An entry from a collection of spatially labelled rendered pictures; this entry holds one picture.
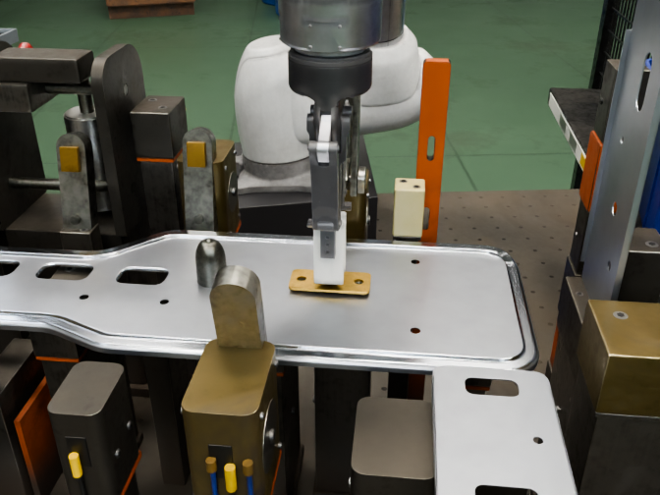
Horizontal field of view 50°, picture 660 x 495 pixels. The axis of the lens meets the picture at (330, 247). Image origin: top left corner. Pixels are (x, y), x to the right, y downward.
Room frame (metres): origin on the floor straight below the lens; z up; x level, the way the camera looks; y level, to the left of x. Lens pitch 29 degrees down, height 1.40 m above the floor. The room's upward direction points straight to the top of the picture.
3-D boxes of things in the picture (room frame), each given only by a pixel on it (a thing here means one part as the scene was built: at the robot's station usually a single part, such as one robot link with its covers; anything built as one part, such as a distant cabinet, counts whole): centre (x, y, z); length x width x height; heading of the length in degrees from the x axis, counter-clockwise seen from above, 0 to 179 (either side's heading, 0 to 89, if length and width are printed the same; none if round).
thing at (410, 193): (0.75, -0.09, 0.88); 0.04 x 0.04 x 0.37; 84
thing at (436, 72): (0.78, -0.12, 0.95); 0.03 x 0.01 x 0.50; 84
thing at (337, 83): (0.63, 0.00, 1.20); 0.08 x 0.07 x 0.09; 174
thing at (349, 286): (0.63, 0.00, 1.01); 0.08 x 0.04 x 0.01; 84
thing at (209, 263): (0.65, 0.13, 1.02); 0.03 x 0.03 x 0.07
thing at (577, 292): (0.59, -0.26, 0.85); 0.12 x 0.03 x 0.30; 174
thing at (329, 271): (0.62, 0.00, 1.05); 0.03 x 0.01 x 0.07; 84
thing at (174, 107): (0.87, 0.22, 0.91); 0.07 x 0.05 x 0.42; 174
